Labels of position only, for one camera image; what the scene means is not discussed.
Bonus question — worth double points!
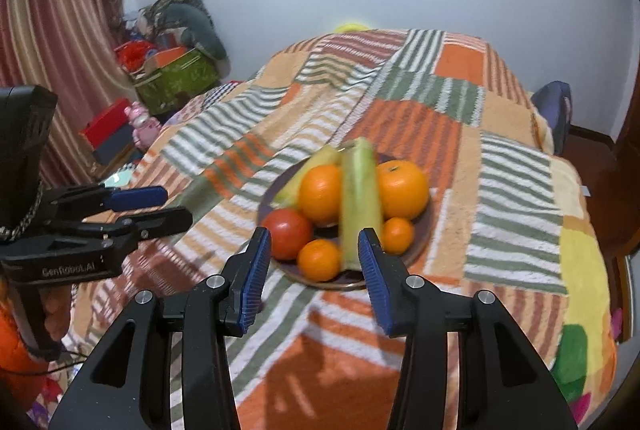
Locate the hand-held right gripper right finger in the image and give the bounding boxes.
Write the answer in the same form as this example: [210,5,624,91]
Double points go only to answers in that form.
[357,227,578,430]

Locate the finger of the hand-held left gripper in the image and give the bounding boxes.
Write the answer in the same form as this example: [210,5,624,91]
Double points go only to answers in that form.
[47,206,194,243]
[45,185,169,216]

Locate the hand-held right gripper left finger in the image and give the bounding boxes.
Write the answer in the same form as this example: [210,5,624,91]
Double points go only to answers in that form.
[47,226,272,430]

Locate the small tangerine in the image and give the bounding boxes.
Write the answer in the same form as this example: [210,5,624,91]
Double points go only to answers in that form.
[297,239,342,282]
[381,216,416,255]

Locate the red tomato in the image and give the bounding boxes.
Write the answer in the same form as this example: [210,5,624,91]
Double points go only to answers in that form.
[261,208,314,261]

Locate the dark purple plate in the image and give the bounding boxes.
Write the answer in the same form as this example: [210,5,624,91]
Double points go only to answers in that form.
[256,152,435,290]

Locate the straight green sugarcane piece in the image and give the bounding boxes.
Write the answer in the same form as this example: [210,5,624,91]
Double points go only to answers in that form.
[339,137,385,272]

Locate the orange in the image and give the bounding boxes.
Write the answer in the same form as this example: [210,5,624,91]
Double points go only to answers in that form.
[376,160,430,221]
[299,165,346,226]

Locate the tapered green sugarcane piece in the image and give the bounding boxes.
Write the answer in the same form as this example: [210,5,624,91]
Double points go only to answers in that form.
[274,145,344,210]

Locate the person's left forearm orange sleeve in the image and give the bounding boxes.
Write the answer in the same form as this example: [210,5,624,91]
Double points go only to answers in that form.
[0,282,51,411]

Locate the person's left hand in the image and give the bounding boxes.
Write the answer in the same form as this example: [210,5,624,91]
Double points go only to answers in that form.
[42,286,77,347]

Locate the light green dish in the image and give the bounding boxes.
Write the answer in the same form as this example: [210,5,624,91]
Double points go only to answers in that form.
[102,170,134,189]

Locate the dark grey box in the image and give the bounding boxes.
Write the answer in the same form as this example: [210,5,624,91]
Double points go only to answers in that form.
[92,127,139,166]

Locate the pink toy rabbit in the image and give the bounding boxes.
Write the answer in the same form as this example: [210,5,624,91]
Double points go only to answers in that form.
[124,102,162,146]

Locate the red box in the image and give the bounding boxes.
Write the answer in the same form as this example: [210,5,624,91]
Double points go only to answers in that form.
[80,98,134,147]

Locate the colourful checked quilt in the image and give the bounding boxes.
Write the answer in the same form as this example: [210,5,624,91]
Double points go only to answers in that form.
[162,80,243,127]

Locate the green patterned storage box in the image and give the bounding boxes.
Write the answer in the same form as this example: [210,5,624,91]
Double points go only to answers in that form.
[132,47,221,116]

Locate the striped brown curtain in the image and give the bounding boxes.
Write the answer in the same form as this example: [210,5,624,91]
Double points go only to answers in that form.
[0,0,126,191]

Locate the red plastic bag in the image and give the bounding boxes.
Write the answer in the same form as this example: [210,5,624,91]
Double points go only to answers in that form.
[114,41,156,73]

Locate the orange cardboard box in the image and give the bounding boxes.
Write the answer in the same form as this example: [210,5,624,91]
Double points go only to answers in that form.
[145,47,189,76]

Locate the striped patchwork blanket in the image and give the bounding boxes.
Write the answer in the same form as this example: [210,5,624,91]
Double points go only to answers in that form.
[65,27,619,430]

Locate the grey plush toy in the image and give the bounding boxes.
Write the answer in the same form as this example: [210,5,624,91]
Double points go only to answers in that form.
[162,4,227,60]

